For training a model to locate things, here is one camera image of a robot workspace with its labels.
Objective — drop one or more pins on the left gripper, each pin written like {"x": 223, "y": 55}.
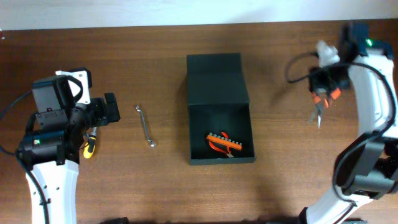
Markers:
{"x": 101, "y": 111}

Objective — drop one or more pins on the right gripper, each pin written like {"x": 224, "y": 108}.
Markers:
{"x": 321, "y": 84}

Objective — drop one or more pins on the orange black needle-nose pliers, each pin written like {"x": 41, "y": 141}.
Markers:
{"x": 321, "y": 104}

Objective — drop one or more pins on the silver double-ended wrench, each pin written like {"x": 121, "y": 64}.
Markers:
{"x": 148, "y": 139}

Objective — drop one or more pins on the yellow black stubby screwdriver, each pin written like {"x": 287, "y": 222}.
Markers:
{"x": 90, "y": 145}

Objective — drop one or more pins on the orange bit holder strip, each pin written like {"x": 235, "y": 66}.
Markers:
{"x": 225, "y": 142}

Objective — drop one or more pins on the small red cutting pliers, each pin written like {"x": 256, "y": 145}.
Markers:
{"x": 226, "y": 151}

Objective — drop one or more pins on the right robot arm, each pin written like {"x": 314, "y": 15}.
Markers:
{"x": 367, "y": 169}

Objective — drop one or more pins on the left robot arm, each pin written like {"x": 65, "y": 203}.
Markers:
{"x": 49, "y": 150}

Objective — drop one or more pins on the dark green open box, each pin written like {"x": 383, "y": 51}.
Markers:
{"x": 218, "y": 101}

